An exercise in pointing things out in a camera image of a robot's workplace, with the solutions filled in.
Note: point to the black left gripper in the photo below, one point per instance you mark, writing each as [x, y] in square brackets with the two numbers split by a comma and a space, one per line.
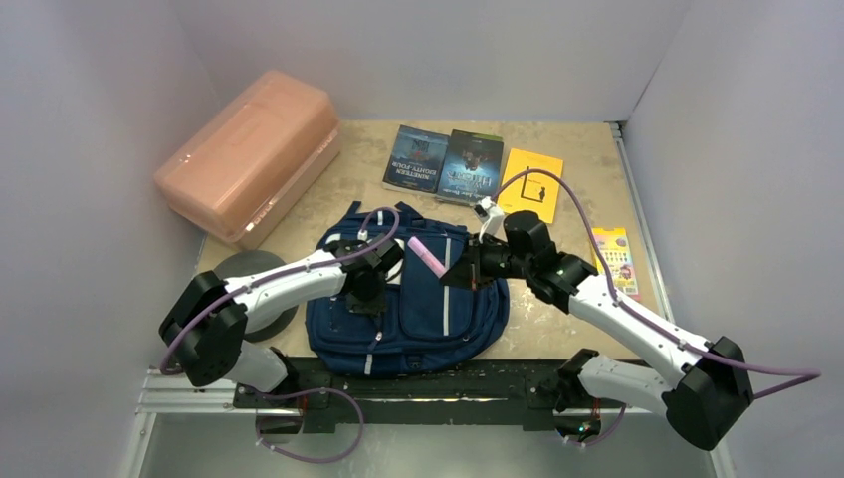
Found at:
[369, 307]

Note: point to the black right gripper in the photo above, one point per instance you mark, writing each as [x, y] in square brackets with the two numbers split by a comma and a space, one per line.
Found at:
[472, 264]

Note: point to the pink highlighter marker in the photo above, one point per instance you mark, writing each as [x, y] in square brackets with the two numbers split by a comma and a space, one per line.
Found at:
[427, 257]

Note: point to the navy blue student backpack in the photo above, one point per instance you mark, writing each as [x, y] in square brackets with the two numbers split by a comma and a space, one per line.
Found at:
[425, 327]

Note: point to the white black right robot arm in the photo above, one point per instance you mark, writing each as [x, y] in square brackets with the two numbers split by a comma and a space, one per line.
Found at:
[701, 387]

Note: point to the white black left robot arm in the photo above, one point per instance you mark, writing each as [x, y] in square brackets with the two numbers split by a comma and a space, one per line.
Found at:
[205, 331]

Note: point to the dark blue paperback book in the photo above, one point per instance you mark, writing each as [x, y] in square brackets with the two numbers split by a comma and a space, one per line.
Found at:
[472, 167]

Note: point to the yellow paperback book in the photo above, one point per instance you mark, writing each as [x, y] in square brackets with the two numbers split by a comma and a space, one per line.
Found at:
[536, 192]

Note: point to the grey round disc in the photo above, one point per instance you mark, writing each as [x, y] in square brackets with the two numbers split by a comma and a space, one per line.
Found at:
[255, 262]

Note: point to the Nineteen Eighty-Four paperback book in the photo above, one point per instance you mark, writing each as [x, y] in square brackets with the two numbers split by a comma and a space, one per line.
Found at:
[416, 160]

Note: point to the colourful crayon box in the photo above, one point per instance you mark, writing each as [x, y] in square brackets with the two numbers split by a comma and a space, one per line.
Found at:
[613, 257]

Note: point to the translucent pink storage box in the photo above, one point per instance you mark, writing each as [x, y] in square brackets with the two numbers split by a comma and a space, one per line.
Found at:
[242, 172]

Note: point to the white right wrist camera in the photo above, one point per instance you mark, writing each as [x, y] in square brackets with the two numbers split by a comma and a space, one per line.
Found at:
[491, 217]

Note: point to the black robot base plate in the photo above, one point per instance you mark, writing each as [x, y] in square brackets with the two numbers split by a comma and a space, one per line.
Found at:
[527, 393]

